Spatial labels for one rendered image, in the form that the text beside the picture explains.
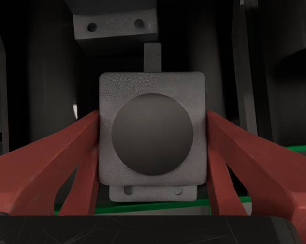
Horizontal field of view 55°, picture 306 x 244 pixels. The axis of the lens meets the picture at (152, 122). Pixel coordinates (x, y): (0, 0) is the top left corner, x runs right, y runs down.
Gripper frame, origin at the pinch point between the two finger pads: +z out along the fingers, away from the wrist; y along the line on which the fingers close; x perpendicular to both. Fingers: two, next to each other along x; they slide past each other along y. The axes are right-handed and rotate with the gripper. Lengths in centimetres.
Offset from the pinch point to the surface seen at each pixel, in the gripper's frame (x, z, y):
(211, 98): 1.6, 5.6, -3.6
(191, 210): 18.9, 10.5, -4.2
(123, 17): -3.2, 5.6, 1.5
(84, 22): -3.0, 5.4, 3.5
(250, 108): 9.3, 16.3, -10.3
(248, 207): 20.5, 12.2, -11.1
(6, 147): 2.5, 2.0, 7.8
